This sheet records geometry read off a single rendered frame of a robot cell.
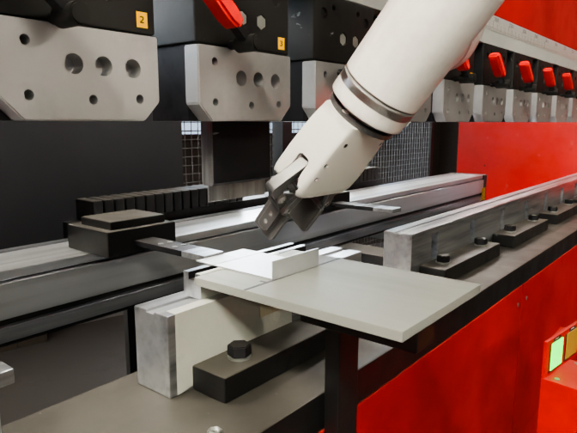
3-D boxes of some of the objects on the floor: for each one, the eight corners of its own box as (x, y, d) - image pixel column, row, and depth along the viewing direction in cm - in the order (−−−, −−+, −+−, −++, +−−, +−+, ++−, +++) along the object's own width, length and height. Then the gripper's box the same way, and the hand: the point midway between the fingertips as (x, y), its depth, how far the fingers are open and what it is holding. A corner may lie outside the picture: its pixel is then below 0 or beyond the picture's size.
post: (283, 442, 205) (282, -147, 171) (273, 436, 208) (270, -142, 174) (292, 436, 208) (292, -141, 175) (282, 431, 212) (280, -137, 178)
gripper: (345, 130, 47) (249, 265, 57) (432, 128, 60) (341, 238, 70) (294, 76, 50) (209, 213, 60) (386, 85, 63) (306, 197, 73)
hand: (288, 216), depth 64 cm, fingers open, 5 cm apart
